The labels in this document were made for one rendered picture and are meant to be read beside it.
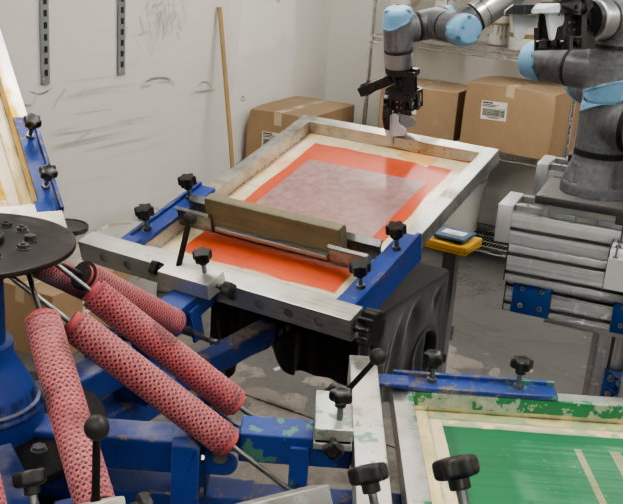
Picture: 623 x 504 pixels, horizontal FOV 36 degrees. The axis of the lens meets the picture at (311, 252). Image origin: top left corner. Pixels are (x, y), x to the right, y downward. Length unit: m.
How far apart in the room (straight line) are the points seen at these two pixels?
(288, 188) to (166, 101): 2.61
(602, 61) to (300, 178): 0.91
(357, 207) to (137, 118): 2.64
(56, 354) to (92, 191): 3.37
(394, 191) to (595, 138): 0.51
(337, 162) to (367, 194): 0.20
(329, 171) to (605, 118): 0.73
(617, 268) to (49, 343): 1.22
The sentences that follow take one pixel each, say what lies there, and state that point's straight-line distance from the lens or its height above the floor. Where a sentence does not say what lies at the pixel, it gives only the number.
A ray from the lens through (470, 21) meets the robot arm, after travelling 2.34.
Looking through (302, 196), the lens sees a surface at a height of 1.15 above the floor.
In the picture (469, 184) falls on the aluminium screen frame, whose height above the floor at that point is 1.22.
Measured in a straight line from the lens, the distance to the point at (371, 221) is 2.23.
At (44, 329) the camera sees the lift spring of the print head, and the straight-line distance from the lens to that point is 1.32.
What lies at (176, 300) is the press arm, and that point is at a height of 1.07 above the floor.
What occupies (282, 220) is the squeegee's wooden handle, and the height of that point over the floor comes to 1.17.
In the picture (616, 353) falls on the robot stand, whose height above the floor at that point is 0.81.
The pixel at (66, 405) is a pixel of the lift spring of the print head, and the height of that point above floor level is 1.18.
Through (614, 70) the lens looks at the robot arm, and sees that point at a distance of 1.86.
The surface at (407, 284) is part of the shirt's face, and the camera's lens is 2.40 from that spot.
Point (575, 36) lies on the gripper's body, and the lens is 1.70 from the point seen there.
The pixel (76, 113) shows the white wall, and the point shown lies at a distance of 4.49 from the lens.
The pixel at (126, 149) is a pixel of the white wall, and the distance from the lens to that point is 4.77.
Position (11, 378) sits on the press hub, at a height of 1.10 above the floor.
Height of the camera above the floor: 1.77
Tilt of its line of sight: 19 degrees down
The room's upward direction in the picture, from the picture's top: 4 degrees clockwise
